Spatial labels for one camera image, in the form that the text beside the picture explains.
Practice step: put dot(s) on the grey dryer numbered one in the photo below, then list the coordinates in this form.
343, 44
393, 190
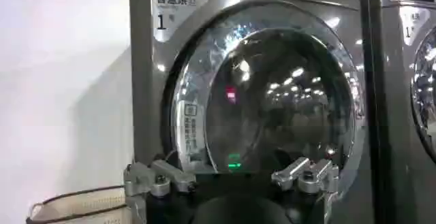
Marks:
150, 109

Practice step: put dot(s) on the round glass dryer door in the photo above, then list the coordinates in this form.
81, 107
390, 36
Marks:
265, 92

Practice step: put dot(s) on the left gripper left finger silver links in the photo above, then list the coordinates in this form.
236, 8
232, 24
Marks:
160, 178

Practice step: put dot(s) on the beige laundry basket dark rim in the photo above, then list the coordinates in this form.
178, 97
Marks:
81, 205

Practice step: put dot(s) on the grey dryer beside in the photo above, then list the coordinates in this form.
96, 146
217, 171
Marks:
405, 109

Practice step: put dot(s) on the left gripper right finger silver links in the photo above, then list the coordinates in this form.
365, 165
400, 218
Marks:
308, 176

